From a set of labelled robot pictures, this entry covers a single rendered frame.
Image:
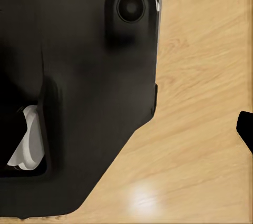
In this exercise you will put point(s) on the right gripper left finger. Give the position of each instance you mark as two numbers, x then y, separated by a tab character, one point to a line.
12	129

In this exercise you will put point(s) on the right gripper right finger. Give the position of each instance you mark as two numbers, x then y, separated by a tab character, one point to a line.
245	128

